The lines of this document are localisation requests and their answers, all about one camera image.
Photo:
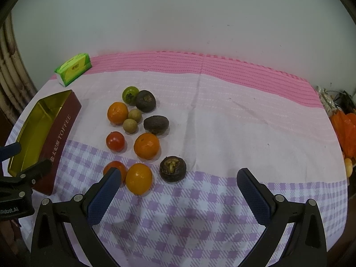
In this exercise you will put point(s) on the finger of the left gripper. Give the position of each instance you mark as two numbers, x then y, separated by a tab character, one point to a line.
36	172
10	151

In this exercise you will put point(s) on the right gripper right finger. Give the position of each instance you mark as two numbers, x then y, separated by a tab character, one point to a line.
306	245

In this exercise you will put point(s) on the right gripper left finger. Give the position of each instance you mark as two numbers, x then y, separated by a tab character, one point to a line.
51	245

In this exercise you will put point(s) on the red tomato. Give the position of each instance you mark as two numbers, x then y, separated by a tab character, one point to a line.
115	141
118	165

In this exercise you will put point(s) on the orange mandarin front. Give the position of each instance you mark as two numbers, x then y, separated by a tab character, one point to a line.
139	179

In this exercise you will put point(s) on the orange mandarin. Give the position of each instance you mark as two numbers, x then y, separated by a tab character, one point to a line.
117	113
146	146
139	179

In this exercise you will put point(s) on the tan longan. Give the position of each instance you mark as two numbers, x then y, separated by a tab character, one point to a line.
135	114
130	126

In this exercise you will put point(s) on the dark fruit with top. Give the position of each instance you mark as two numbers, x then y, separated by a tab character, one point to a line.
172	169

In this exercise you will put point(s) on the dark oval fruit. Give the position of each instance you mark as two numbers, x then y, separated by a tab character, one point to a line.
156	124

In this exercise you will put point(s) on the red gold toffee tin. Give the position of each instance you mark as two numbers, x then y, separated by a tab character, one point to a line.
44	135

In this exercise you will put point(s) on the green tissue pack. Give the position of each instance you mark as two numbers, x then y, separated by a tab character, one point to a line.
73	68

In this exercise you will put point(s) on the green tomato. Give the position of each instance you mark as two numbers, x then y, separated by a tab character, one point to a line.
129	95

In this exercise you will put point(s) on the orange plastic bag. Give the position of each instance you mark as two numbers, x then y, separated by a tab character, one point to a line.
344	126

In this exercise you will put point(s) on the dark round fruit back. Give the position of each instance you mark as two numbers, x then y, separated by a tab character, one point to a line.
145	101

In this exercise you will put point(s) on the pink purple checked tablecloth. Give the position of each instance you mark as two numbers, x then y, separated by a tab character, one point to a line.
224	115

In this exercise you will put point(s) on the bamboo chair frame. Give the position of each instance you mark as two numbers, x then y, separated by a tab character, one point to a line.
17	88

